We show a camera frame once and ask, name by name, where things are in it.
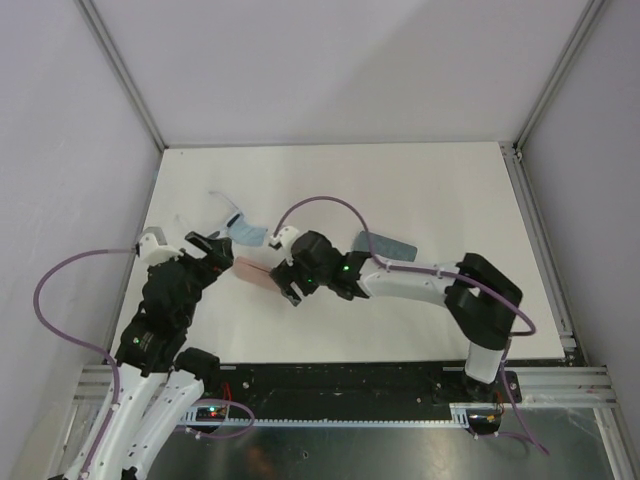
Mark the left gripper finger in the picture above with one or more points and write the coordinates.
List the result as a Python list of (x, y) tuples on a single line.
[(220, 248), (219, 260)]

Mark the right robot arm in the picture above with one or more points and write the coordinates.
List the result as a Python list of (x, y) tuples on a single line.
[(480, 298)]

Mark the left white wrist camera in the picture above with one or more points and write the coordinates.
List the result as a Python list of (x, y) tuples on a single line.
[(152, 247)]

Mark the grey slotted cable duct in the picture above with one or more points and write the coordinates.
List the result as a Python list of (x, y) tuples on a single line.
[(425, 416)]

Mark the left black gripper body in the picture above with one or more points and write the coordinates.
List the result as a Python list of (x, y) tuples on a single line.
[(200, 276)]

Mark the aluminium frame post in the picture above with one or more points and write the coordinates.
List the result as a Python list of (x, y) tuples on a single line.
[(569, 54), (105, 42)]

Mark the right aluminium frame post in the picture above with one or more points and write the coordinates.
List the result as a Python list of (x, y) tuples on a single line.
[(569, 54)]

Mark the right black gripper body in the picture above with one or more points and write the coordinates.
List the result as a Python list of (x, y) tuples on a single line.
[(316, 278)]

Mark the left aluminium frame post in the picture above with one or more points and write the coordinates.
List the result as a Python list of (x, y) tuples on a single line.
[(105, 42)]

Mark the aluminium front rail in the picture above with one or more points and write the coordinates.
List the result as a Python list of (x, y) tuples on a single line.
[(542, 387)]

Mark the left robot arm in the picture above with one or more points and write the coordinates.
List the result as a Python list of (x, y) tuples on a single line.
[(157, 378)]

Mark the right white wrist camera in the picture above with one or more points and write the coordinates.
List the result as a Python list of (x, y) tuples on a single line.
[(284, 238)]

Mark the pink glasses case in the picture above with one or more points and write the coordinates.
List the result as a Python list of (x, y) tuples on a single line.
[(255, 273)]

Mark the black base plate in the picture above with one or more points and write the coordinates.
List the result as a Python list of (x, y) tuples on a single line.
[(314, 387)]

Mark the blue glasses case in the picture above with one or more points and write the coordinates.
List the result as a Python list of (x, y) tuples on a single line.
[(384, 246)]

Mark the white frame sunglasses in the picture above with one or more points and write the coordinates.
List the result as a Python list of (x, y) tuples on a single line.
[(217, 216)]

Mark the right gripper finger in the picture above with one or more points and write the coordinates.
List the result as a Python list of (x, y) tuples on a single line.
[(295, 291), (281, 276)]

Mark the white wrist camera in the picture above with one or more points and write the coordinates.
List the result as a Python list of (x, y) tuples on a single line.
[(284, 238), (152, 247)]

